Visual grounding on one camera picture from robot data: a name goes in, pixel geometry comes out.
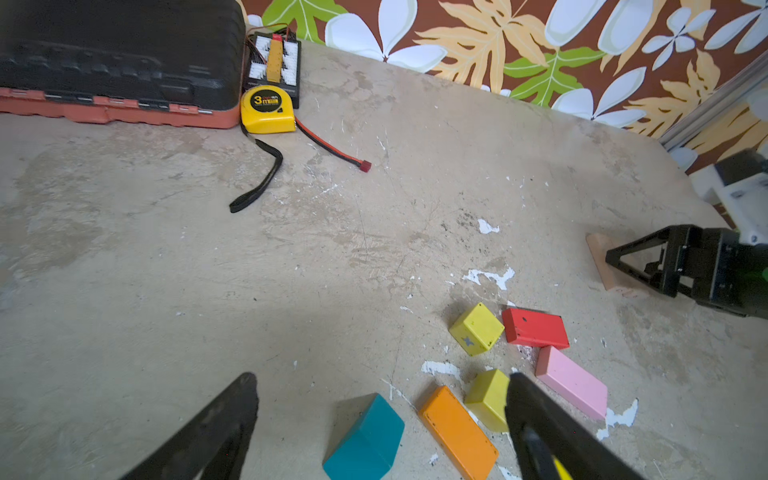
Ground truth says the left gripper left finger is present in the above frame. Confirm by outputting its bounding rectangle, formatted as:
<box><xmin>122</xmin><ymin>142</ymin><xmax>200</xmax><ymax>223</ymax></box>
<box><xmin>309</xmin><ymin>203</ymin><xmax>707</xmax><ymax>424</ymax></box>
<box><xmin>124</xmin><ymin>372</ymin><xmax>259</xmax><ymax>479</ymax></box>

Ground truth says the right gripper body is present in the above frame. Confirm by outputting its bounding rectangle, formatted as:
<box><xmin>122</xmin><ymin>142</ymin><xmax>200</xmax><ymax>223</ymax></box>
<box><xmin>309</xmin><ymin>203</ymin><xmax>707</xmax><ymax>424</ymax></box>
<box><xmin>678</xmin><ymin>227</ymin><xmax>767</xmax><ymax>318</ymax></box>

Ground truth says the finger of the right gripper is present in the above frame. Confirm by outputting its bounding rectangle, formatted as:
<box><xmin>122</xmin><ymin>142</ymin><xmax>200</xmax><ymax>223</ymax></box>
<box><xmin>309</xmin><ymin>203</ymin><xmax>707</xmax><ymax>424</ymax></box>
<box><xmin>605</xmin><ymin>225</ymin><xmax>687</xmax><ymax>297</ymax></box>

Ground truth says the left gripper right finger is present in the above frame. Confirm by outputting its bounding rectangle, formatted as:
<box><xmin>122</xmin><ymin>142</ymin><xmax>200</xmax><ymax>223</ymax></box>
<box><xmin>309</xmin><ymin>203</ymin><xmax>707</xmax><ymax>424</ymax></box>
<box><xmin>505</xmin><ymin>373</ymin><xmax>640</xmax><ymax>479</ymax></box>

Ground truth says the pink wood block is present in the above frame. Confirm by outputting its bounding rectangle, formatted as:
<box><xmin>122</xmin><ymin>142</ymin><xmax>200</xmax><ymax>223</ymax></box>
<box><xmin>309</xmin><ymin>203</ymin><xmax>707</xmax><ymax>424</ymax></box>
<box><xmin>535</xmin><ymin>346</ymin><xmax>608</xmax><ymax>421</ymax></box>

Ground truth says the natural wood block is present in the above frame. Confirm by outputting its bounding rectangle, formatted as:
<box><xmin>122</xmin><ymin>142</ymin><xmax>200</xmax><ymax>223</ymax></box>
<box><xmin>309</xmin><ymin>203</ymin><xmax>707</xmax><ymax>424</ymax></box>
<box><xmin>586</xmin><ymin>233</ymin><xmax>643</xmax><ymax>298</ymax></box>

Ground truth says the yellow long block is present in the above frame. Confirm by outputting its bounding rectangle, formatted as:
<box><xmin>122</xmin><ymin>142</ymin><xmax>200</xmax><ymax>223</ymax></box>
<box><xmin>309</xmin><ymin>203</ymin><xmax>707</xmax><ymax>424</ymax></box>
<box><xmin>553</xmin><ymin>457</ymin><xmax>573</xmax><ymax>480</ymax></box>

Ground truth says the yellow cube block lower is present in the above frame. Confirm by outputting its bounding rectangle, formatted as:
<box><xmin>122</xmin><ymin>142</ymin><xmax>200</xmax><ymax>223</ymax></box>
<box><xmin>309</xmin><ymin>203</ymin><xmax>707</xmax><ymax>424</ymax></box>
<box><xmin>464</xmin><ymin>369</ymin><xmax>510</xmax><ymax>433</ymax></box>

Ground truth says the yellow cube block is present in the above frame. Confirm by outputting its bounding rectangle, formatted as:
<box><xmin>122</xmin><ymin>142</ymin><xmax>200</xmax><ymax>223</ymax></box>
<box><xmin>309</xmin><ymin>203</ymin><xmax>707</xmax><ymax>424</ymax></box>
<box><xmin>449</xmin><ymin>303</ymin><xmax>505</xmax><ymax>357</ymax></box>
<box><xmin>464</xmin><ymin>369</ymin><xmax>510</xmax><ymax>433</ymax></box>

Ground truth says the orange wood block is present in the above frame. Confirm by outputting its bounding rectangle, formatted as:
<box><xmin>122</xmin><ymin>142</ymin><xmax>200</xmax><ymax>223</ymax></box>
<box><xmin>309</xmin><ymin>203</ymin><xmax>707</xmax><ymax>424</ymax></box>
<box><xmin>419</xmin><ymin>386</ymin><xmax>499</xmax><ymax>480</ymax></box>

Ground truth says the red wood block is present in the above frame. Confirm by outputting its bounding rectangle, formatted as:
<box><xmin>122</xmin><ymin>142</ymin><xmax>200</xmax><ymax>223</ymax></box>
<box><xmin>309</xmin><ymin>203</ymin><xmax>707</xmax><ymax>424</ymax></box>
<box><xmin>502</xmin><ymin>308</ymin><xmax>570</xmax><ymax>350</ymax></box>

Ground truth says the yellow cube block upper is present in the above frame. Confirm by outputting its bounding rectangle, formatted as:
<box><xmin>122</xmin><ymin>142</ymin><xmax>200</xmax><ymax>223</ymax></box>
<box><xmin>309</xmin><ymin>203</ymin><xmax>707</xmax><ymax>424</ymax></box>
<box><xmin>449</xmin><ymin>303</ymin><xmax>505</xmax><ymax>357</ymax></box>

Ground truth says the teal wood block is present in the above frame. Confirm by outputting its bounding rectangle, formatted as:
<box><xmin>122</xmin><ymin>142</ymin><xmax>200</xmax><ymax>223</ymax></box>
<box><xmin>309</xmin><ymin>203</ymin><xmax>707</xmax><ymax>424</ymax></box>
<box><xmin>323</xmin><ymin>394</ymin><xmax>405</xmax><ymax>480</ymax></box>

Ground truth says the yellow tape measure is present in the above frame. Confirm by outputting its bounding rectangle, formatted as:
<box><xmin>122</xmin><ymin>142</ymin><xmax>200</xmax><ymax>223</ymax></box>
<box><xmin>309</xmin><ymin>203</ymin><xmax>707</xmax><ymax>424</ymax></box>
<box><xmin>240</xmin><ymin>85</ymin><xmax>297</xmax><ymax>135</ymax></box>

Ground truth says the black and red tool case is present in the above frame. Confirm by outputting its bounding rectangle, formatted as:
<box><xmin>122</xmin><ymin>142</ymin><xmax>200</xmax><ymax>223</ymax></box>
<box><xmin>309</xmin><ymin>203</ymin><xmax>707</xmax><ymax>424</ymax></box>
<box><xmin>1</xmin><ymin>1</ymin><xmax>246</xmax><ymax>129</ymax></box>

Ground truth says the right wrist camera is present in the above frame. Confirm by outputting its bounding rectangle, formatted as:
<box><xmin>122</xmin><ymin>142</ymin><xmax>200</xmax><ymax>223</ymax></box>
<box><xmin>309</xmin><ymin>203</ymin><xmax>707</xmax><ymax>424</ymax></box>
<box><xmin>690</xmin><ymin>149</ymin><xmax>767</xmax><ymax>245</ymax></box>

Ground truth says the red black cable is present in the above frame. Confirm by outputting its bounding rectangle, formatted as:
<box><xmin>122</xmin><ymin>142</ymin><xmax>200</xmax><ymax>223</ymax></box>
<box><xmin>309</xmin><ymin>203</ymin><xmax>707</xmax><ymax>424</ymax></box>
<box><xmin>295</xmin><ymin>116</ymin><xmax>373</xmax><ymax>174</ymax></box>

